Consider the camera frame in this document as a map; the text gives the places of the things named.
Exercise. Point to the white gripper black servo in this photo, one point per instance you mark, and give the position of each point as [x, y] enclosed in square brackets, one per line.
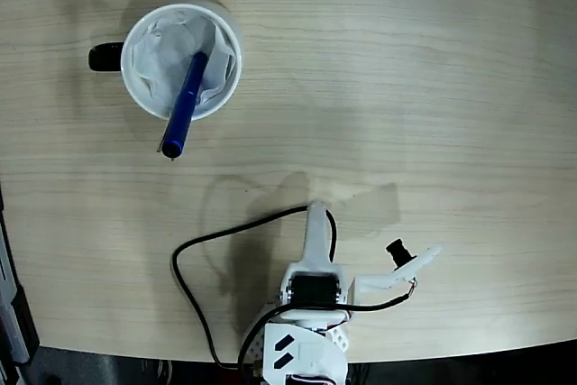
[314, 288]

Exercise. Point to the blue metal pen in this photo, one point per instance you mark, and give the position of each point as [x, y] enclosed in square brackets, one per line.
[185, 105]

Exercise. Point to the white perforated arm base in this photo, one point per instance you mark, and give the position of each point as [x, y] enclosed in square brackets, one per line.
[256, 346]

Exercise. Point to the white crumpled paper tissue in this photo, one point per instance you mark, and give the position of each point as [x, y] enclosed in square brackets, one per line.
[158, 56]

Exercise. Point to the gray black equipment rack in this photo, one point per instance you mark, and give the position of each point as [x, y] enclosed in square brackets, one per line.
[13, 313]

